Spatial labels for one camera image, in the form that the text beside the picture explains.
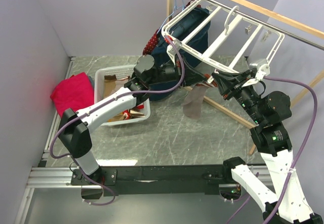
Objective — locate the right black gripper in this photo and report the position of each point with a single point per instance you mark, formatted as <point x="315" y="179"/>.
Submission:
<point x="225" y="81"/>

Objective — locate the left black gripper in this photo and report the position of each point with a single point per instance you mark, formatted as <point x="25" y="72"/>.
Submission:
<point x="192" y="77"/>

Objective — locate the beige striped-cuff sock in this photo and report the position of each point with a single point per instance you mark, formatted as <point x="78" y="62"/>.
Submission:
<point x="193" y="101"/>

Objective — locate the white plastic clip hanger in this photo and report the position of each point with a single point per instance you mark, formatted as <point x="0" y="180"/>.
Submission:
<point x="233" y="19"/>

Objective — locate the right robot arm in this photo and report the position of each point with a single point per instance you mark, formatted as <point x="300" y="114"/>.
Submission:
<point x="287" y="202"/>

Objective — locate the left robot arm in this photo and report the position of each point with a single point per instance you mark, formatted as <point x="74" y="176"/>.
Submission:
<point x="76" y="127"/>

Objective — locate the red polka dot garment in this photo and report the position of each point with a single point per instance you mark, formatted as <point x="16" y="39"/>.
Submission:
<point x="151" y="44"/>

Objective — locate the white laundry basket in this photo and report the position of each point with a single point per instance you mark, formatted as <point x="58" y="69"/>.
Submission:
<point x="122" y="73"/>

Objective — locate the tan stocking in basket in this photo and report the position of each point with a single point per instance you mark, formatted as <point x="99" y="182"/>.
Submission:
<point x="110" y="85"/>

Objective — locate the black base beam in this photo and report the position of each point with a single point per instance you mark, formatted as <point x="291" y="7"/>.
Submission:
<point x="177" y="179"/>

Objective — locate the pink folded cloth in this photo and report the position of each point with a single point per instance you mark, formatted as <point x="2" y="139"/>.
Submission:
<point x="75" y="92"/>

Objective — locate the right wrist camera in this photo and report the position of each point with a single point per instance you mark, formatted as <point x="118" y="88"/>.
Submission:
<point x="259" y="69"/>

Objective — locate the wooden clothes rack frame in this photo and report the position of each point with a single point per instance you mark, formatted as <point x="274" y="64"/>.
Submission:
<point x="296" y="24"/>

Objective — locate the blue wire hanger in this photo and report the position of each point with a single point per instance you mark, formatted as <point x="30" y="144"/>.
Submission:
<point x="172" y="8"/>

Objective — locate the aluminium rail frame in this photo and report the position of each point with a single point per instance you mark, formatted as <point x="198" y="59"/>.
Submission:
<point x="28" y="193"/>

